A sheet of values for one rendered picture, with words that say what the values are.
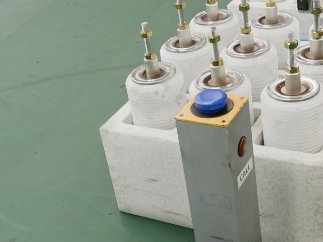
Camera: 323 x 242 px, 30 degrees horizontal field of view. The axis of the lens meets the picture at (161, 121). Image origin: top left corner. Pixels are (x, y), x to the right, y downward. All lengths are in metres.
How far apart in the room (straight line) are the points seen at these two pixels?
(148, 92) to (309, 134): 0.26
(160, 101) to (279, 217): 0.26
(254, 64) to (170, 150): 0.19
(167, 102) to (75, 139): 0.43
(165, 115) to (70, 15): 1.17
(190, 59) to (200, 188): 0.33
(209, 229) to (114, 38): 1.10
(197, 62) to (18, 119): 0.59
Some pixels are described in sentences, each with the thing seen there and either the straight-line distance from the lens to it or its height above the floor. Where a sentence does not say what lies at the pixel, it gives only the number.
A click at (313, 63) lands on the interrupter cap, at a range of 0.96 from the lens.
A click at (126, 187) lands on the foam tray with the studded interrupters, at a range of 1.06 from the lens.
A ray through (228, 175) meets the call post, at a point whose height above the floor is 0.24.
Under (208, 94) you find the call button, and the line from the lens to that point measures 0.74.
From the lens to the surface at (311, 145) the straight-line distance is 0.90.
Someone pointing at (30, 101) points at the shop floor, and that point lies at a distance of 1.57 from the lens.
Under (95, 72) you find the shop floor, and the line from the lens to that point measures 1.64.
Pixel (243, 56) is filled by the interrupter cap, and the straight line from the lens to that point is 1.00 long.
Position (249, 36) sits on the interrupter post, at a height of 0.28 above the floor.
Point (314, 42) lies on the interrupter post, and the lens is 0.97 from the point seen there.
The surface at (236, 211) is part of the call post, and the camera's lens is 0.78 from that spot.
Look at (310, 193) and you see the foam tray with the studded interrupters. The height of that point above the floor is 0.13.
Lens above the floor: 0.68
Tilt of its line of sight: 30 degrees down
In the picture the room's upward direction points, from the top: 10 degrees counter-clockwise
